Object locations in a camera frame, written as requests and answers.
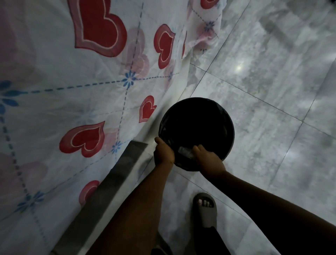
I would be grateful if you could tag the grey slide sandal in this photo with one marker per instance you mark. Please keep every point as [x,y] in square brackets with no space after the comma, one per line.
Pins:
[204,212]

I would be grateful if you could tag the person's left thumb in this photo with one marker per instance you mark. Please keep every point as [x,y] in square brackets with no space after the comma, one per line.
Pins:
[160,140]

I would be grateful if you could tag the white heart print bedsheet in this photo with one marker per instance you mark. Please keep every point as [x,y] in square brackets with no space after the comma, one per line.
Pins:
[78,92]

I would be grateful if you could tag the clear plastic wrapper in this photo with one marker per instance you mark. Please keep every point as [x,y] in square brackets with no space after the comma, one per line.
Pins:
[187,152]

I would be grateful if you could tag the black round trash bin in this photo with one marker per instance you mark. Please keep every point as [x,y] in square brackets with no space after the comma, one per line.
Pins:
[196,126]

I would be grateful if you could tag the person's right forearm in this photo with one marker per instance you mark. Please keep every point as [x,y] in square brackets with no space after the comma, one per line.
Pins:
[273,210]

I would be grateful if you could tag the person's right thumb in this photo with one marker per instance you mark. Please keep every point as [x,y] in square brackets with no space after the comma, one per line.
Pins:
[198,149]

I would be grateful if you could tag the person's foot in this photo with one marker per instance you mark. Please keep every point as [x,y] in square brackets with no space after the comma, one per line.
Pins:
[204,203]

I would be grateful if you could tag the person's right hand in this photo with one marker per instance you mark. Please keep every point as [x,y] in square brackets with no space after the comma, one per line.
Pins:
[208,161]

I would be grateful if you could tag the grey bed frame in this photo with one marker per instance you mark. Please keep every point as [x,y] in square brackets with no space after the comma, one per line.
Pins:
[105,199]

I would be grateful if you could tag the person's left hand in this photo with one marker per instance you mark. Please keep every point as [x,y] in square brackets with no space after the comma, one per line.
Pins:
[163,155]

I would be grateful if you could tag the person's left forearm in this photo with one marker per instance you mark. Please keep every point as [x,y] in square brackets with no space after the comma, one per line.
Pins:
[136,210]

